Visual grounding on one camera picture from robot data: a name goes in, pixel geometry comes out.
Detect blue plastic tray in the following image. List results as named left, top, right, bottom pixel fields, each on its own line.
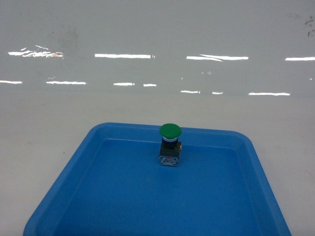
left=23, top=123, right=290, bottom=236

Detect green mushroom push button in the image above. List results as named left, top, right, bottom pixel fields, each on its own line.
left=158, top=123, right=182, bottom=167

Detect white whiteboard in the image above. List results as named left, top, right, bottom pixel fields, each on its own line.
left=0, top=0, right=315, bottom=98

